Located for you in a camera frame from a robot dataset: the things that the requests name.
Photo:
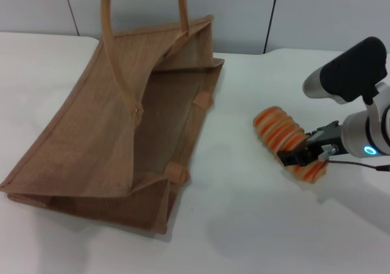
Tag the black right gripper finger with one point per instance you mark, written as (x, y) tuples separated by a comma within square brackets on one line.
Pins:
[(311, 134), (292, 157)]

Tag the brown jute handbag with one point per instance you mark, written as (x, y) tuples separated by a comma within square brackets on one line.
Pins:
[(100, 140)]

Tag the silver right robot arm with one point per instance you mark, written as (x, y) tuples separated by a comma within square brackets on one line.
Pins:
[(364, 134)]

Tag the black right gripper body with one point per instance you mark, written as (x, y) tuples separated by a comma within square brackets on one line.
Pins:
[(327, 137)]

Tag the orange striped bread loaf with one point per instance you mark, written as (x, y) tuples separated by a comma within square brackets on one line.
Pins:
[(278, 128)]

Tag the small silver bracket screw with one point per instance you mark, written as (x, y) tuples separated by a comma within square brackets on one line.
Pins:
[(328, 151)]

